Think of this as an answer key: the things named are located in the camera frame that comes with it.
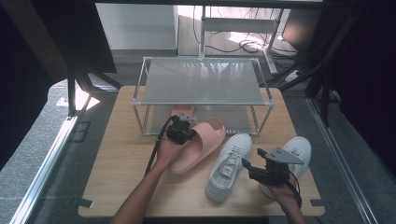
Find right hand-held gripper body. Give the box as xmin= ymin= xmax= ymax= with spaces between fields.
xmin=248 ymin=147 xmax=305 ymax=187

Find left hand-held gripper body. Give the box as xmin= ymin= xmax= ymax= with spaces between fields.
xmin=165 ymin=112 xmax=196 ymax=146

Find pink slipper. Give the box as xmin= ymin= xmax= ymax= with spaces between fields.
xmin=170 ymin=105 xmax=196 ymax=119
xmin=168 ymin=117 xmax=227 ymax=175

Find white sneaker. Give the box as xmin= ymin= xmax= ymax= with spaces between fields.
xmin=260 ymin=135 xmax=312 ymax=200
xmin=205 ymin=133 xmax=254 ymax=203

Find clear two-tier shoe rack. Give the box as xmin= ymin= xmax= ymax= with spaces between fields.
xmin=132 ymin=56 xmax=276 ymax=137

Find person's right hand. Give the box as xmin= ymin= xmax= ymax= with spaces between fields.
xmin=264 ymin=175 xmax=302 ymax=209

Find person's left hand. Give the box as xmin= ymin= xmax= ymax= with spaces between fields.
xmin=154 ymin=137 xmax=189 ymax=172

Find black metal stand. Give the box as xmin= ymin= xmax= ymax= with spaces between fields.
xmin=266 ymin=12 xmax=359 ymax=128
xmin=65 ymin=59 xmax=123 ymax=118

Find white power strip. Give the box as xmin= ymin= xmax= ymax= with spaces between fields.
xmin=283 ymin=69 xmax=303 ymax=84

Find white cabinet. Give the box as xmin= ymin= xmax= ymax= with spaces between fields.
xmin=94 ymin=3 xmax=179 ymax=63

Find black computer case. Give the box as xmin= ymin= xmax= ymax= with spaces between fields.
xmin=281 ymin=8 xmax=316 ymax=54

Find black curtain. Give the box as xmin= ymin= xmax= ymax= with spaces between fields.
xmin=0 ymin=0 xmax=118 ymax=169
xmin=311 ymin=0 xmax=396 ymax=183

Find right hand-held gripper black cable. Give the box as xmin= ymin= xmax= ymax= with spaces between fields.
xmin=287 ymin=172 xmax=304 ymax=209

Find aluminium rail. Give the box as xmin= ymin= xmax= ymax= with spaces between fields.
xmin=306 ymin=97 xmax=379 ymax=224
xmin=8 ymin=115 xmax=78 ymax=224

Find black floor cables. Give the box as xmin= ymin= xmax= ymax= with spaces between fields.
xmin=191 ymin=5 xmax=298 ymax=59

